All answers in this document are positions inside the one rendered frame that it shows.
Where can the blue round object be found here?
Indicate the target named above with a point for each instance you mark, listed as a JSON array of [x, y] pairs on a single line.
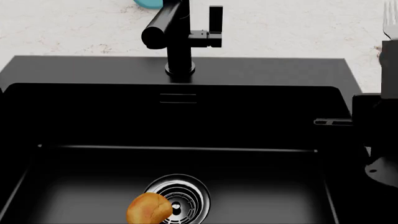
[[148, 3]]

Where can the silver fork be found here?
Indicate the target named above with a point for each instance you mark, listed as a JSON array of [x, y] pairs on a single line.
[[391, 21]]

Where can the black faucet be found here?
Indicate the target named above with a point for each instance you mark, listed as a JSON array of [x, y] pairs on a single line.
[[178, 46]]

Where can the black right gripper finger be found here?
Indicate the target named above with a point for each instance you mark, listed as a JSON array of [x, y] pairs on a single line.
[[332, 122]]

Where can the black kitchen sink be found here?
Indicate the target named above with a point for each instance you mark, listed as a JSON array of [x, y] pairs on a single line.
[[77, 112]]

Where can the golden bread bun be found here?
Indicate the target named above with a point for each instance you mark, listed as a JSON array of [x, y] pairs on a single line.
[[147, 210]]

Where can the chrome sink drain strainer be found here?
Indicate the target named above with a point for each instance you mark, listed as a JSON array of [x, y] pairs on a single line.
[[189, 189]]

